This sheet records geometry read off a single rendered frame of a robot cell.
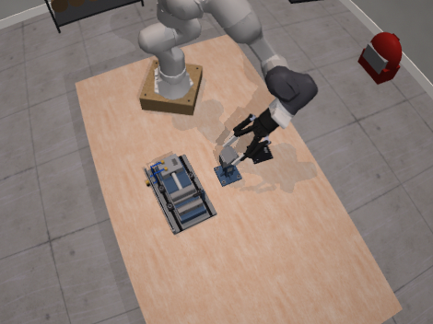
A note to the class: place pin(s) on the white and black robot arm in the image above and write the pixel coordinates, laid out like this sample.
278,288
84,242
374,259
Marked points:
292,90

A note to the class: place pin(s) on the light grey flat bar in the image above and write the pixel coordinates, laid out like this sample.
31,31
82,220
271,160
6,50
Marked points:
184,199

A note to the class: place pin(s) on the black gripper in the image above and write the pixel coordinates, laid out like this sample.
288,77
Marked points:
262,127

